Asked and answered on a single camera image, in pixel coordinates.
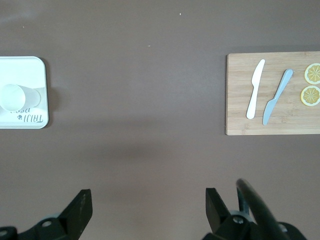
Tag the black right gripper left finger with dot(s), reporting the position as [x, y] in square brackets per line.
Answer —
[72, 220]

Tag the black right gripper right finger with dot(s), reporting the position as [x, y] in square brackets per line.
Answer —
[220, 222]

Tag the white plastic cup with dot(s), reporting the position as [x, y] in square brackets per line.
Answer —
[15, 98]

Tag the cream bear print tray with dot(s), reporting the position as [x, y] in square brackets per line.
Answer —
[22, 70]

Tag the wooden cutting board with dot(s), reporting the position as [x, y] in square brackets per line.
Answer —
[240, 100]

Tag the white plastic knife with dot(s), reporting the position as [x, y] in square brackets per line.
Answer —
[255, 87]

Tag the grey plastic knife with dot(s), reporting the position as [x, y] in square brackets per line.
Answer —
[277, 93]

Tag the yellow lemon slice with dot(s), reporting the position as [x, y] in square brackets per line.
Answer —
[310, 96]
[313, 73]

